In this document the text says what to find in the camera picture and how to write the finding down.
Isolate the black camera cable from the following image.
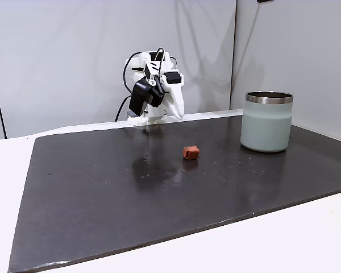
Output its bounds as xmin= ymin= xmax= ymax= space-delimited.
xmin=122 ymin=47 xmax=178 ymax=95

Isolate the pale green steel-rimmed cup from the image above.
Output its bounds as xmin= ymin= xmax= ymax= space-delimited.
xmin=240 ymin=90 xmax=294 ymax=153

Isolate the black table mat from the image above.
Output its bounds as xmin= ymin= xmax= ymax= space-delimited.
xmin=7 ymin=115 xmax=341 ymax=273

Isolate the red-orange cube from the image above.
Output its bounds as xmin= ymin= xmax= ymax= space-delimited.
xmin=182 ymin=145 xmax=201 ymax=161

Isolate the black camera box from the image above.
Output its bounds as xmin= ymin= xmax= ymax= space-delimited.
xmin=128 ymin=76 xmax=165 ymax=117

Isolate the black base power cable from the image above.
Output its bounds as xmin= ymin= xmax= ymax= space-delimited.
xmin=114 ymin=96 xmax=131 ymax=122

